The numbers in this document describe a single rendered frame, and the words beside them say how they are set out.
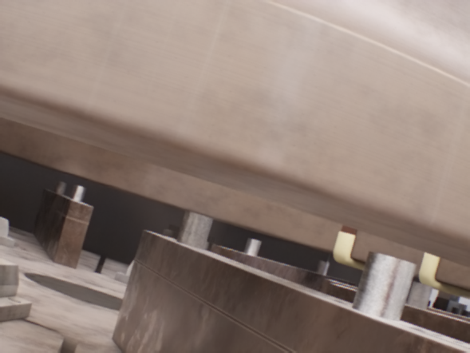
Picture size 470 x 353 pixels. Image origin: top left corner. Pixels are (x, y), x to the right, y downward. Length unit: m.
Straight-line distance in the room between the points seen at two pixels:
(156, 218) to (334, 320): 6.82
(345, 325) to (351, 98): 0.37
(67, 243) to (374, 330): 3.89
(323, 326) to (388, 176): 0.27
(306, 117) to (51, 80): 0.40
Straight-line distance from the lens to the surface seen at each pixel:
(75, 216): 4.97
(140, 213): 7.98
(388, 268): 1.31
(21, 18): 1.36
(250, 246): 5.09
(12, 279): 2.67
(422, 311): 3.18
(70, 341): 2.62
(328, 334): 1.32
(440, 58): 1.62
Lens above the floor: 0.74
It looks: 3 degrees up
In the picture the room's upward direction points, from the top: 17 degrees clockwise
